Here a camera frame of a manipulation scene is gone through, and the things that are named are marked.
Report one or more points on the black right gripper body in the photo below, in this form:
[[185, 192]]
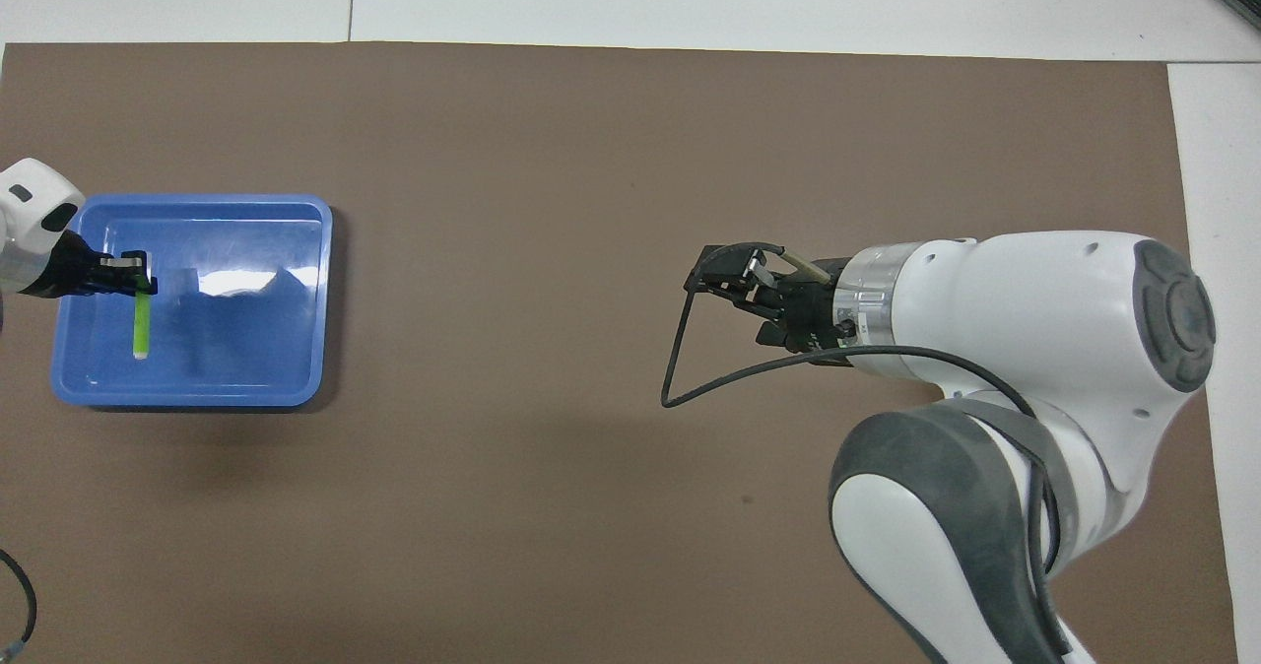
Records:
[[813, 314]]

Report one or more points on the brown table mat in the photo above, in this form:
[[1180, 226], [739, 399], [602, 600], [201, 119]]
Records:
[[591, 152]]

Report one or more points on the green pen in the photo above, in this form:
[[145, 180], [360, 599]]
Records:
[[142, 329]]

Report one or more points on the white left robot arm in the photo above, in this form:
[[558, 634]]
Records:
[[30, 211]]

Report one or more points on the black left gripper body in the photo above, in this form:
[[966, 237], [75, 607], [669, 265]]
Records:
[[69, 272]]

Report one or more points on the blue plastic tray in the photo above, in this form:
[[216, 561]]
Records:
[[246, 349]]

